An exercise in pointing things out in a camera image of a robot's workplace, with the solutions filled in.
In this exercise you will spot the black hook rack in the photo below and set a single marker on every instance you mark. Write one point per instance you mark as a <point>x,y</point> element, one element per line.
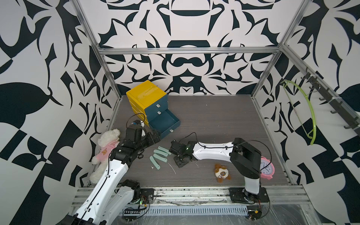
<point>329,96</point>

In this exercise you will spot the pink alarm clock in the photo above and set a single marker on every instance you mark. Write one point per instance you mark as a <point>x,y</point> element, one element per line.
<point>267,168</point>

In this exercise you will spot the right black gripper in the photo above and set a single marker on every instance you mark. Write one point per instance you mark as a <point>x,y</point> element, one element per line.
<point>177,163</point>

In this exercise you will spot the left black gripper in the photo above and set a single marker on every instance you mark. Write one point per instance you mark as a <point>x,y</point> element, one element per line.
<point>151,140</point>

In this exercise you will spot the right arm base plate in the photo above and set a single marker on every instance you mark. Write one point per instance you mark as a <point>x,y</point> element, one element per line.
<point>240,195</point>

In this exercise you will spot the white teddy bear pink shirt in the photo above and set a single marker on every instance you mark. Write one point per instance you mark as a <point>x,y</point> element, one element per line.
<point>107,142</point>

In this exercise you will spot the brown white plush puppy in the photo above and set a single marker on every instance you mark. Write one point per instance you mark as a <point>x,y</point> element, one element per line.
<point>221,173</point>

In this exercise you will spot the mint folding knife top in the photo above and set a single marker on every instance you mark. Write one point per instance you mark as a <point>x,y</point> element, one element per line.
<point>164,150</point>

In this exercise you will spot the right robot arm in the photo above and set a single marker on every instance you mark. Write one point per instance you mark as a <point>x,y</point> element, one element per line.
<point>245,157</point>

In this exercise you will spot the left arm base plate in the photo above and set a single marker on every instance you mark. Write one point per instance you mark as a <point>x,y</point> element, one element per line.
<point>144,195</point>

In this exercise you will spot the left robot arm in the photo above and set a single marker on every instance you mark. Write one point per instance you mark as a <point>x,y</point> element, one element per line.
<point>111,195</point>

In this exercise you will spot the green bow on wall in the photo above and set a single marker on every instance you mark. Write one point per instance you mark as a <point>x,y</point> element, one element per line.
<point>302,107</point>

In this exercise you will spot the yellow drawer cabinet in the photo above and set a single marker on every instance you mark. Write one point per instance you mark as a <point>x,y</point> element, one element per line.
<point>142,96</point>

